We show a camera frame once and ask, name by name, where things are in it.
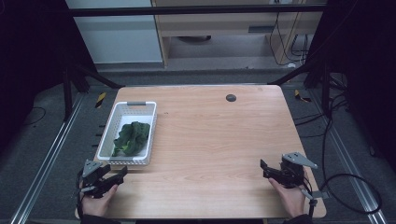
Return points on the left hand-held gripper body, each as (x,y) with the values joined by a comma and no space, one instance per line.
(90,168)

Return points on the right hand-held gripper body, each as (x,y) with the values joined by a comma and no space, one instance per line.
(293,169)

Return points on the green leafy vegetable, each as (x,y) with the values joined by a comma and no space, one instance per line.
(132,138)

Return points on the white plastic basket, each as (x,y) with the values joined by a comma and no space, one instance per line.
(124,118)

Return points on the person's right hand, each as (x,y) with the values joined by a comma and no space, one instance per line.
(290,197)

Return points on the person's left hand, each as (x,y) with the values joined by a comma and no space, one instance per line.
(97,203)

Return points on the yellow black striped tape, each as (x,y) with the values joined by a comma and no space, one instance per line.
(301,97)
(100,99)

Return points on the black metal stand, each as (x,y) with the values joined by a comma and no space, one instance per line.
(69,93)
(325,90)

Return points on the dark curtain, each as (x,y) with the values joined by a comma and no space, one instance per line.
(367,77)
(31,56)

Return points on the white cabinet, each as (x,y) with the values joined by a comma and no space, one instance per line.
(118,37)

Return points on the wooden desk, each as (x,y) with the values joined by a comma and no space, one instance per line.
(218,26)

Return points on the aluminium floor rail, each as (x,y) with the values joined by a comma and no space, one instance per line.
(351,168)
(46,161)

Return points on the black horizontal frame bar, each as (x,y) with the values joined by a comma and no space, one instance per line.
(193,10)

